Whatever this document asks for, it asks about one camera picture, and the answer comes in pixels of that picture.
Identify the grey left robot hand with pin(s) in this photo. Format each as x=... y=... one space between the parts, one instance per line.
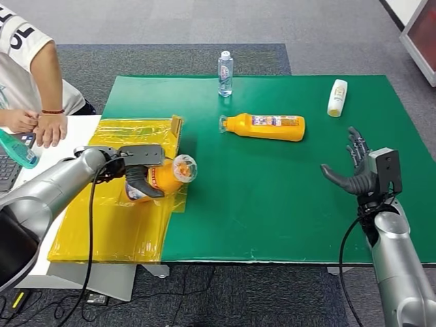
x=138 y=178

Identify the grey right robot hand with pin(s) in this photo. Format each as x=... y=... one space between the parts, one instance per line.
x=363 y=182

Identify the orange bottle with clear cap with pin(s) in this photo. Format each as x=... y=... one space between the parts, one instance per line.
x=167 y=178
x=245 y=130

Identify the person's left forearm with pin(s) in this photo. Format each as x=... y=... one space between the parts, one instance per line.
x=49 y=76

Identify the person's right forearm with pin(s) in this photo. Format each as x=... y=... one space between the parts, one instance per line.
x=4 y=119

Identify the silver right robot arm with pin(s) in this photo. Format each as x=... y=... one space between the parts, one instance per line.
x=398 y=271

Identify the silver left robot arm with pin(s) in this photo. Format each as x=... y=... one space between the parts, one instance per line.
x=44 y=198

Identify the small white bottle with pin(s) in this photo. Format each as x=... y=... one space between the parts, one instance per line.
x=337 y=98

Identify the clear water bottle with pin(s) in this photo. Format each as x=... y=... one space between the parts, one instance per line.
x=225 y=76

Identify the teal spray bottle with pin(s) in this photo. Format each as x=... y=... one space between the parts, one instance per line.
x=16 y=152

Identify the yellow plastic sheet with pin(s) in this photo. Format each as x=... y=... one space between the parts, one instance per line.
x=119 y=230

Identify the brown cardboard strip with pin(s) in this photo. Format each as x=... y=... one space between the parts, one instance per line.
x=176 y=126

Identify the person's left hand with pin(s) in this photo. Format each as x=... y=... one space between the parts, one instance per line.
x=50 y=131

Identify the person's hand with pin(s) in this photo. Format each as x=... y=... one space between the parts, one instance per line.
x=22 y=121
x=50 y=131

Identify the black power adapter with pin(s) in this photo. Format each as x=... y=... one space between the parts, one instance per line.
x=96 y=299

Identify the green table mat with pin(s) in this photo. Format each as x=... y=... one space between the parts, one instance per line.
x=255 y=203

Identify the cabinet with red panels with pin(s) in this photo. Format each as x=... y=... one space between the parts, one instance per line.
x=420 y=49

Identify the person's right hand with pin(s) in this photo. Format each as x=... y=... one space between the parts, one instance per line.
x=22 y=121

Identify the person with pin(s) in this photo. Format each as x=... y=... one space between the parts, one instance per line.
x=16 y=76

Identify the black box with yellow stripe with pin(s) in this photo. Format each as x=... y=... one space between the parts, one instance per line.
x=16 y=300

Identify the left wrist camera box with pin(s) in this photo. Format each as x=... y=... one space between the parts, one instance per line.
x=142 y=155

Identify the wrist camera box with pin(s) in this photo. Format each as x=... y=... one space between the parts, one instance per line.
x=142 y=155
x=386 y=171

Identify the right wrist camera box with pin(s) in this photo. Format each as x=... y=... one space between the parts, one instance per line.
x=386 y=171

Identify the grey table foot bracket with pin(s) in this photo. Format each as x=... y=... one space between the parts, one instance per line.
x=340 y=270
x=156 y=271

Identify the grey desk base plate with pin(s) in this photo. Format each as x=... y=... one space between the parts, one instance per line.
x=115 y=282

